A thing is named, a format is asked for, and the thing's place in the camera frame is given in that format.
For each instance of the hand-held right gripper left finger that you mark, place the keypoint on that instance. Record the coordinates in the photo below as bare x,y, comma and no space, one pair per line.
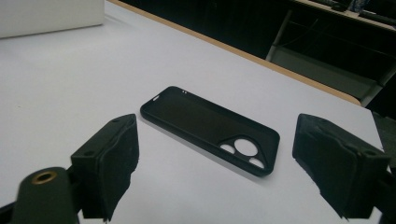
106,161

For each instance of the grey metal shelf frame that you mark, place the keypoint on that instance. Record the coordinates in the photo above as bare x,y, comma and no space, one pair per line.
327,67

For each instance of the white box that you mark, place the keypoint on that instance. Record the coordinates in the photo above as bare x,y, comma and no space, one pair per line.
49,17

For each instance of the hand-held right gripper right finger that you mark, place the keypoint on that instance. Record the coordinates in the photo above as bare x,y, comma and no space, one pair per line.
336,165

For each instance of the wooden desk with dark items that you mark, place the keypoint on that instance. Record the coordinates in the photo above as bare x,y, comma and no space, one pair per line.
351,11

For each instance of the black phone case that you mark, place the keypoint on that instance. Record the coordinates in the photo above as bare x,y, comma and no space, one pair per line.
209,129

